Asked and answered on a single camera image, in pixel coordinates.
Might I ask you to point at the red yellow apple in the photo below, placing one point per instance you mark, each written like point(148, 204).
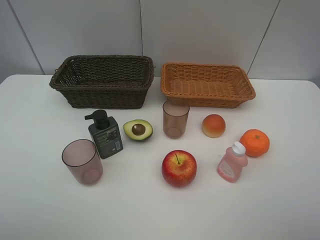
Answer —
point(179, 168)

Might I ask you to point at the round peach-coloured bun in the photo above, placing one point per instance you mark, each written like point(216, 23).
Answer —
point(213, 126)

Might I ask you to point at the pink bottle white cap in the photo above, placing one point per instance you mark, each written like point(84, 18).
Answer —
point(232, 163)

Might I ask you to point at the orange mandarin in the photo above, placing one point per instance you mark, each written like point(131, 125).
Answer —
point(256, 142)

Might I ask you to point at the brown translucent cup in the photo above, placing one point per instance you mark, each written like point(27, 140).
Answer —
point(175, 117)

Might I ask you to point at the halved avocado with pit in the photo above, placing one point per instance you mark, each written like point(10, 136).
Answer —
point(138, 130)

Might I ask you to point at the dark green pump bottle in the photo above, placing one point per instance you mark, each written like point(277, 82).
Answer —
point(105, 133)

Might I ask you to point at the orange wicker basket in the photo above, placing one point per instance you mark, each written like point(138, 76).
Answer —
point(206, 85)

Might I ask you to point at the dark brown wicker basket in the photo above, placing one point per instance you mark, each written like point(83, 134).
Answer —
point(104, 81)

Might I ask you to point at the purple translucent cup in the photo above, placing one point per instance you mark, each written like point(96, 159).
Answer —
point(82, 159)

